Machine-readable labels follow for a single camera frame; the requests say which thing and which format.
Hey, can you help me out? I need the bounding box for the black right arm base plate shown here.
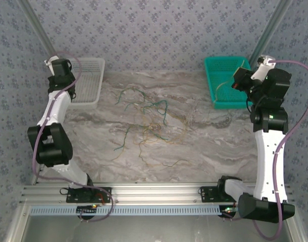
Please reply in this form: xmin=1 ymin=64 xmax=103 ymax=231
xmin=199 ymin=186 xmax=235 ymax=204

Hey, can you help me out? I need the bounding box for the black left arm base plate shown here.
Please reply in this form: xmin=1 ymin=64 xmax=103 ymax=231
xmin=66 ymin=187 xmax=112 ymax=204

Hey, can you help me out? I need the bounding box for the black controller board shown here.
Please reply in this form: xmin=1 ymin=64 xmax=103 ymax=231
xmin=76 ymin=204 xmax=98 ymax=220
xmin=220 ymin=205 xmax=239 ymax=219

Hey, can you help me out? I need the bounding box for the aluminium mounting rail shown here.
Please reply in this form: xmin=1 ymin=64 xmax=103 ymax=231
xmin=20 ymin=181 xmax=295 ymax=204

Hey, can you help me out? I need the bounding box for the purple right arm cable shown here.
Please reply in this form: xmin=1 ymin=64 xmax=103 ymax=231
xmin=223 ymin=59 xmax=308 ymax=240

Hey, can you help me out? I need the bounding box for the teal plastic basket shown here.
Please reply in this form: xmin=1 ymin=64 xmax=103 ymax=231
xmin=203 ymin=55 xmax=254 ymax=110

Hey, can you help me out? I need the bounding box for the steel sheet panel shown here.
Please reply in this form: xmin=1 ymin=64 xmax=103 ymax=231
xmin=25 ymin=214 xmax=292 ymax=242

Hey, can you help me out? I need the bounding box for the aluminium corner post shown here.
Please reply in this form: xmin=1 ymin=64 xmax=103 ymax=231
xmin=246 ymin=0 xmax=294 ymax=65
xmin=17 ymin=0 xmax=56 ymax=60

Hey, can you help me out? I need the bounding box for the aluminium side rail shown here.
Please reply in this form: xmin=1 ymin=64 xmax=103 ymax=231
xmin=31 ymin=165 xmax=45 ymax=186

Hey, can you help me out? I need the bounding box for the white plastic basket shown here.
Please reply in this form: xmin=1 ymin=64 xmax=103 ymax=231
xmin=65 ymin=57 xmax=106 ymax=110

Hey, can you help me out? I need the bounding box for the aluminium frame bar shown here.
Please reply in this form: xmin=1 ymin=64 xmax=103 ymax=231
xmin=290 ymin=218 xmax=308 ymax=242
xmin=4 ymin=204 xmax=31 ymax=242

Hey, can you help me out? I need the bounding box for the slotted grey cable duct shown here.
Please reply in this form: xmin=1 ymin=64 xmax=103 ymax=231
xmin=29 ymin=204 xmax=222 ymax=216

